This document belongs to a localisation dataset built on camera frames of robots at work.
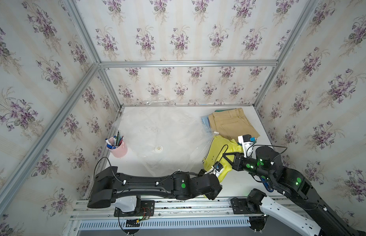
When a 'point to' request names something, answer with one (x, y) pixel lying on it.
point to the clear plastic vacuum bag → (163, 137)
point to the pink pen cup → (116, 145)
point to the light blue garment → (206, 122)
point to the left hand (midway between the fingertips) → (218, 183)
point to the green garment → (223, 110)
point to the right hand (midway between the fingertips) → (226, 155)
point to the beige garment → (232, 123)
